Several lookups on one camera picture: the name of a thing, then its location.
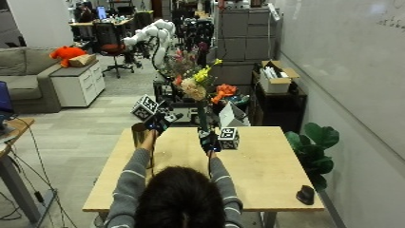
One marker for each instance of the person's left hand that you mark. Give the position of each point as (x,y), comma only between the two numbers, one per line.
(163,123)

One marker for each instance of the person's right hand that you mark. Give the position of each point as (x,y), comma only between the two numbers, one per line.
(210,141)

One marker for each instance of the mixed flower bouquet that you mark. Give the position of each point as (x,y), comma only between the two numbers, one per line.
(197,85)

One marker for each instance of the white marker cube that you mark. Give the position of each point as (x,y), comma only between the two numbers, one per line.
(146,107)
(229,138)

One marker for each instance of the white paper bag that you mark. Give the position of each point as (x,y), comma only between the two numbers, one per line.
(231,117)

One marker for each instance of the shiny gold vase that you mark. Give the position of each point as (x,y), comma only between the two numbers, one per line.
(139,134)

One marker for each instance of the orange artificial flowers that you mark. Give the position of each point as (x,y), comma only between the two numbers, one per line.
(225,91)

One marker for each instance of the black side cabinet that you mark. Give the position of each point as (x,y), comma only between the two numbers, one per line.
(279,107)

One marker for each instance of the cardboard box with papers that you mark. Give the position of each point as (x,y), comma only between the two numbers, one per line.
(277,80)

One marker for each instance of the white drawer cabinet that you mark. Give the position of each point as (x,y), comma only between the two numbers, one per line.
(78,84)

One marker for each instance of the green leafy plant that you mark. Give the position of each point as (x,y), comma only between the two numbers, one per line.
(315,148)

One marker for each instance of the black office chair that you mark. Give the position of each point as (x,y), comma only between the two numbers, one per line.
(113,44)

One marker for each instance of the small cardboard box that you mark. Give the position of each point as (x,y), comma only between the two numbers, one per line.
(83,60)

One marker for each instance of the small black object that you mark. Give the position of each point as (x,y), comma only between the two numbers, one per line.
(306,194)

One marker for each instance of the grey filing cabinets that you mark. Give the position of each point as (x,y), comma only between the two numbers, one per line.
(247,34)

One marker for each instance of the orange plush toy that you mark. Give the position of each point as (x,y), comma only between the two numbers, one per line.
(66,53)

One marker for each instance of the computer monitor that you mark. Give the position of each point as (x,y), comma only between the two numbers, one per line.
(102,12)

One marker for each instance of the grey sofa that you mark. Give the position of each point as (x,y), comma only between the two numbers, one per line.
(23,76)

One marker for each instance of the wooden side desk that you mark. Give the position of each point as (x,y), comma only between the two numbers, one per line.
(13,152)

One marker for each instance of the laptop with blue screen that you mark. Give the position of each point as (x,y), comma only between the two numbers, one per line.
(5,99)

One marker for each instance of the wall whiteboard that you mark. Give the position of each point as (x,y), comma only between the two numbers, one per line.
(350,63)

